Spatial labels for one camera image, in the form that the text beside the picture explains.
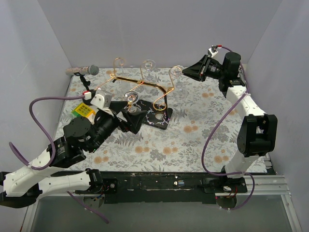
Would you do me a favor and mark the clear wine glass front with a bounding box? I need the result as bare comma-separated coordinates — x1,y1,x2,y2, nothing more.
123,91,141,115

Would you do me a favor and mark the clear wine glass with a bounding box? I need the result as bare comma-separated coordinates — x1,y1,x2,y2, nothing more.
123,91,141,115
170,65,187,102

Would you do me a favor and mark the clear wine glass back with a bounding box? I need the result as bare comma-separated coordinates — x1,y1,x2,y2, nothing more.
170,65,187,102

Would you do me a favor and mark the clear glass edge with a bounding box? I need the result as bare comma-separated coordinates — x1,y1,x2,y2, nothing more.
63,112,76,122

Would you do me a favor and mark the stemless clear glass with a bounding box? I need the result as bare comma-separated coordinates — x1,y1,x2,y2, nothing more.
141,59,156,84

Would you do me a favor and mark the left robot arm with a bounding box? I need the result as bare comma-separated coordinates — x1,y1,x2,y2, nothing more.
0,98,147,208

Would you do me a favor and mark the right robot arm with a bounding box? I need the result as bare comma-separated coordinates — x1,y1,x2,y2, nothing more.
182,52,278,192

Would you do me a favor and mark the gold black wine glass rack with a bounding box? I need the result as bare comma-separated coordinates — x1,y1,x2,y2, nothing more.
95,56,176,131

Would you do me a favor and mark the colourful toy block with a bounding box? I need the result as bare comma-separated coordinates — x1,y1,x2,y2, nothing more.
71,102,96,122

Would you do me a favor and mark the microphone on black stand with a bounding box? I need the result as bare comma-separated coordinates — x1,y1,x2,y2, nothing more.
65,65,99,91

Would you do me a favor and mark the floral table mat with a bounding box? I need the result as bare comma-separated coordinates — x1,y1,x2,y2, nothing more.
70,76,242,172

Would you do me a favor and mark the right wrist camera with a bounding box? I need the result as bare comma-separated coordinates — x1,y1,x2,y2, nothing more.
208,44,222,58

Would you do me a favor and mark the black base frame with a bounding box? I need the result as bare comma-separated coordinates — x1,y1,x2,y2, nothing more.
74,169,249,205

